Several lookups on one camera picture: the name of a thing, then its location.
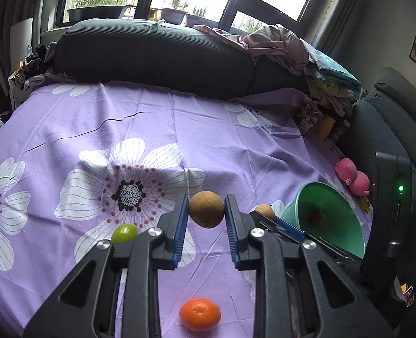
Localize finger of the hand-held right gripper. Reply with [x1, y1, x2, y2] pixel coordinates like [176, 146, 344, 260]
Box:
[273, 216, 365, 266]
[249, 210, 302, 243]

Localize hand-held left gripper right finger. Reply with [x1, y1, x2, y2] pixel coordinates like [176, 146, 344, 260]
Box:
[224, 194, 395, 338]

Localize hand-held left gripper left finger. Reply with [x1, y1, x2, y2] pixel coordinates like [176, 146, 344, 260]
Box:
[23, 194, 190, 338]

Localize brown round fruit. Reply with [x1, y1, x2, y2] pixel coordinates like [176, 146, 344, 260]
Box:
[189, 191, 225, 229]
[255, 203, 276, 222]

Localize green plastic bowl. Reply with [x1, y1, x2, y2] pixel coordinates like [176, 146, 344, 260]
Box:
[280, 182, 366, 258]

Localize pink pig toy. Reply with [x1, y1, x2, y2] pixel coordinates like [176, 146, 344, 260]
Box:
[335, 158, 371, 197]

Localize green round fruit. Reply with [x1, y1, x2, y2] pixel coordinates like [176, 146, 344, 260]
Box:
[111, 223, 139, 246]

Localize small pink yellow packet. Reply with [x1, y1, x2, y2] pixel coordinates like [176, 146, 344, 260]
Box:
[401, 283, 415, 306]

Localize orange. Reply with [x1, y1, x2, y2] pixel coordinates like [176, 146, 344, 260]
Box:
[179, 298, 222, 332]

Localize dark grey chair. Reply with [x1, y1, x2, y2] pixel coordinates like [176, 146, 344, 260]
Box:
[338, 67, 416, 205]

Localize yellow container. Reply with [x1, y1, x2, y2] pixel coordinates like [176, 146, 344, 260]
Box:
[315, 116, 336, 141]

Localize short dark grey cushion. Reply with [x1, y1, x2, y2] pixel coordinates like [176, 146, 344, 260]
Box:
[248, 56, 312, 97]

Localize purple floral bedsheet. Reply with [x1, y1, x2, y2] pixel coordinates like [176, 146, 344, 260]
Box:
[0, 81, 374, 338]

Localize stack of folded colourful clothes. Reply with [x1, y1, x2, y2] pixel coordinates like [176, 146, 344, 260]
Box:
[301, 40, 367, 117]

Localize long dark grey cushion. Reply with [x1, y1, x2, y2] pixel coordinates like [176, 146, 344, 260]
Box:
[53, 19, 254, 101]

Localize crumpled pink clothes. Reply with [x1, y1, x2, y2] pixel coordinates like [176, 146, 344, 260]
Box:
[193, 24, 312, 76]

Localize round flower pot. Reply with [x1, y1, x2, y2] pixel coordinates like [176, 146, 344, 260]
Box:
[160, 7, 187, 25]

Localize dark window planter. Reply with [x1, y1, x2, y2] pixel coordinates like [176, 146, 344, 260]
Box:
[67, 5, 127, 22]

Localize white board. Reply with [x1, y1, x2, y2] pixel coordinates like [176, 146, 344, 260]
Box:
[9, 17, 34, 67]

